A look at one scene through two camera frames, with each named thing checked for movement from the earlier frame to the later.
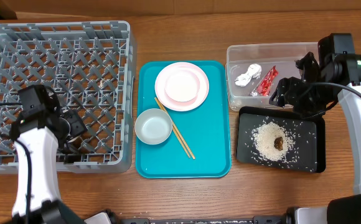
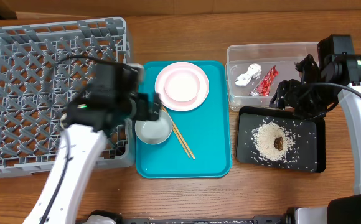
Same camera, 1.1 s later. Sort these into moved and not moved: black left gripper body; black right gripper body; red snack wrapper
Moved: black left gripper body
Not moved: red snack wrapper; black right gripper body
